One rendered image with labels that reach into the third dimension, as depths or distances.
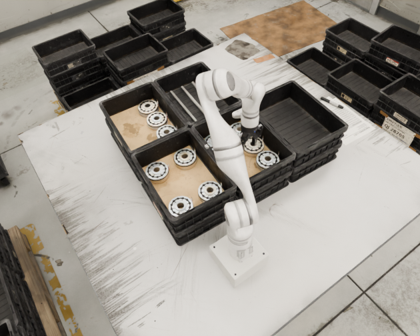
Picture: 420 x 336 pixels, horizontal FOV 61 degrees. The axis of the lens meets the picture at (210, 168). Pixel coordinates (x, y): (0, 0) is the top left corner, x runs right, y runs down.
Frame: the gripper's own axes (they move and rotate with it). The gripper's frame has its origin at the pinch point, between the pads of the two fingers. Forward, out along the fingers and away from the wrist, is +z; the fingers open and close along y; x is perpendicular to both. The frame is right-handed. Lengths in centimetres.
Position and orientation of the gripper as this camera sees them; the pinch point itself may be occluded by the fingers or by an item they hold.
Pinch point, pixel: (248, 144)
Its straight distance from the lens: 162.2
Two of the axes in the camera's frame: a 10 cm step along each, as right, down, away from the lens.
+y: 8.6, -4.3, 2.9
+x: -5.2, -6.6, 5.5
